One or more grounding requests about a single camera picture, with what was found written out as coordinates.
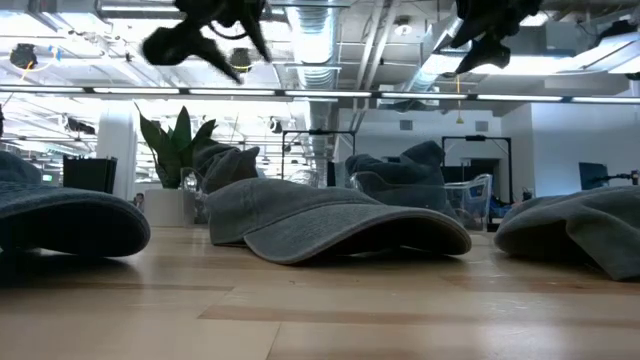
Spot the silver smooth ventilation duct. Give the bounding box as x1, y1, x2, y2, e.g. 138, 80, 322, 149
402, 0, 504, 94

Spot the long ceiling light strip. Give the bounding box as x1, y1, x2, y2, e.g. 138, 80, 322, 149
0, 85, 640, 105

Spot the clear plastic bin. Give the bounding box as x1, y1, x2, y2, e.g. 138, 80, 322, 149
179, 167, 212, 226
349, 172, 494, 233

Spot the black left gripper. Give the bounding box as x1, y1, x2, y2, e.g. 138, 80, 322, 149
141, 0, 274, 84

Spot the green snake plant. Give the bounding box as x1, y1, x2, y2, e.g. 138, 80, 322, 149
133, 102, 219, 190

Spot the blue computer monitor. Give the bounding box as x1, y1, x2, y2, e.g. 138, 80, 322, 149
578, 161, 610, 191

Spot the black dome ceiling camera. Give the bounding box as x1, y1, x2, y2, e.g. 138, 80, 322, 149
229, 47, 254, 75
8, 42, 39, 70

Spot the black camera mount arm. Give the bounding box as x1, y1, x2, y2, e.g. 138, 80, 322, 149
594, 169, 640, 187

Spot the grey denim baseball cap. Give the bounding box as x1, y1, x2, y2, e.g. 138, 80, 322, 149
204, 177, 473, 266
493, 184, 640, 282
192, 142, 261, 196

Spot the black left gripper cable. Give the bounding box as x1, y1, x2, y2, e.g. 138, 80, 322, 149
207, 22, 251, 41

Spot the white round planter pot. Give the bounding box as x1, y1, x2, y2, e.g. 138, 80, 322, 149
143, 188, 197, 228

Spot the silver corrugated ventilation duct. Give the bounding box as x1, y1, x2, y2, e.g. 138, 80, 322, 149
287, 0, 342, 91

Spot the black box cabinet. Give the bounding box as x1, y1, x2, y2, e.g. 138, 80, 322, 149
62, 155, 119, 195

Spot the yellow hanging cone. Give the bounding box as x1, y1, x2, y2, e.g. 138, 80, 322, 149
454, 73, 465, 125

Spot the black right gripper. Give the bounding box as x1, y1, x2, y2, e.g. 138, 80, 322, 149
449, 0, 544, 75

